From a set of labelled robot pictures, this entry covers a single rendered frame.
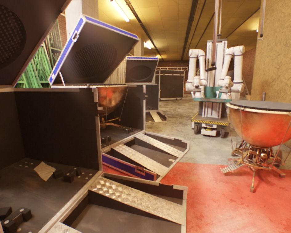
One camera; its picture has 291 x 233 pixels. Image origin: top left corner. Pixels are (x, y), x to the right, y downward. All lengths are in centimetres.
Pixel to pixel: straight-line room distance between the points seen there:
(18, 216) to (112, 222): 59
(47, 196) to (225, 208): 141
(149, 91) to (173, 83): 336
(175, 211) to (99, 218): 57
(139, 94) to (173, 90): 623
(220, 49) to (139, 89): 169
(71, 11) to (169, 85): 634
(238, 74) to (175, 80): 617
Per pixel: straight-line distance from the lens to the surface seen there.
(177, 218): 138
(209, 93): 327
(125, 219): 137
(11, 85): 211
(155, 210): 137
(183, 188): 150
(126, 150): 211
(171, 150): 234
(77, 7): 350
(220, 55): 338
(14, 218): 130
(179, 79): 905
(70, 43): 229
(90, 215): 143
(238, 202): 171
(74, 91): 154
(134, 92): 279
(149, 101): 571
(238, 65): 300
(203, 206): 157
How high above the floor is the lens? 101
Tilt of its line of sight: 12 degrees down
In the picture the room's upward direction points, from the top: straight up
